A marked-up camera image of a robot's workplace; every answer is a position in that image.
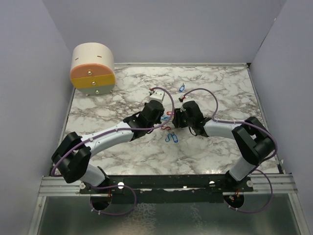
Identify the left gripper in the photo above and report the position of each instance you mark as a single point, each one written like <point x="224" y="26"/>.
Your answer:
<point x="158" y="120"/>

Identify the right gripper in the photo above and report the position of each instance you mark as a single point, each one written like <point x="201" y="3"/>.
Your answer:
<point x="176" y="121"/>

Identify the blue key tag with key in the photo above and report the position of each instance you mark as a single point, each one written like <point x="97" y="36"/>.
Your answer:
<point x="174" y="137"/>

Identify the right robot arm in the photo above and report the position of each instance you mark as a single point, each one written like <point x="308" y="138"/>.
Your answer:
<point x="250" y="135"/>

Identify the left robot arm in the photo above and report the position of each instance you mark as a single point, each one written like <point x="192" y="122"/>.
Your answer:
<point x="75" y="152"/>

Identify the blue carabiner front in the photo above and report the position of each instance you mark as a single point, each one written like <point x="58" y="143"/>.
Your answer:
<point x="168" y="138"/>

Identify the far blue key tag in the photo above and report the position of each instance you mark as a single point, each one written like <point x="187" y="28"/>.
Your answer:
<point x="181" y="89"/>

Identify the round three-drawer storage box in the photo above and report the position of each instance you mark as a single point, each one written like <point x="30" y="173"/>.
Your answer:
<point x="92" y="69"/>

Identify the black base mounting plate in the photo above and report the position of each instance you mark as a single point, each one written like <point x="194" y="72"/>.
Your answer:
<point x="161" y="189"/>

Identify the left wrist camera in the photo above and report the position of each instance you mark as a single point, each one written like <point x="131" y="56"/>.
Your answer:
<point x="156" y="95"/>

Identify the aluminium rail frame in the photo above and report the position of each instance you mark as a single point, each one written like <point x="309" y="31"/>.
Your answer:
<point x="276" y="183"/>

